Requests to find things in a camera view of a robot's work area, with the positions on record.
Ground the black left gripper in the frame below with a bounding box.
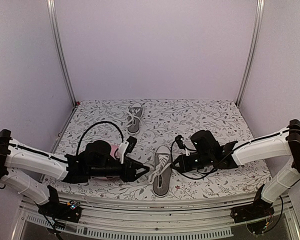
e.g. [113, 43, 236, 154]
[88, 156, 150, 183]

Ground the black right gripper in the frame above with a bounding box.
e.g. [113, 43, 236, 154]
[170, 152, 213, 174]

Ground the grey sneaker with red sole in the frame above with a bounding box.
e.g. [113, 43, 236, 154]
[126, 102, 144, 135]

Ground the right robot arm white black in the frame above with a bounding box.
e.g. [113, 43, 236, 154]
[172, 119, 300, 223]

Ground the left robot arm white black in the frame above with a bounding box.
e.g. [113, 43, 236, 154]
[0, 129, 150, 223]

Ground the pink plastic plate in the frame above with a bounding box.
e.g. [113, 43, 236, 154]
[110, 144, 119, 158]

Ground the floral patterned table mat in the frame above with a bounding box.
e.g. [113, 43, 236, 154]
[56, 99, 272, 201]

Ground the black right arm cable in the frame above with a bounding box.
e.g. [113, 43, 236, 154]
[170, 139, 221, 181]

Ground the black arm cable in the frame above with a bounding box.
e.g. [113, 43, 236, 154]
[170, 139, 221, 181]
[76, 121, 125, 157]

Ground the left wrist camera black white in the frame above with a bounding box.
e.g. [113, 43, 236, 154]
[116, 136, 137, 164]

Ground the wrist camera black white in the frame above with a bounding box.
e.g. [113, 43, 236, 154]
[174, 134, 190, 151]
[116, 136, 137, 164]

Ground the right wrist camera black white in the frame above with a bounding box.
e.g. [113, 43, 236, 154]
[174, 134, 190, 151]

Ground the aluminium front rail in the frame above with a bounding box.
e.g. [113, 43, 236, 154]
[10, 194, 300, 240]

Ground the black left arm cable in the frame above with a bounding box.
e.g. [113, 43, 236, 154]
[76, 121, 125, 157]

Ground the right aluminium frame post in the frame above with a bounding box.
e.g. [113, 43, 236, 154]
[235, 0, 265, 109]

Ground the aluminium frame post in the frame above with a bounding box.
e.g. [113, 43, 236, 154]
[46, 0, 79, 107]
[235, 0, 265, 109]

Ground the left aluminium frame post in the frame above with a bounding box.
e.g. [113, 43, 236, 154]
[46, 0, 79, 107]

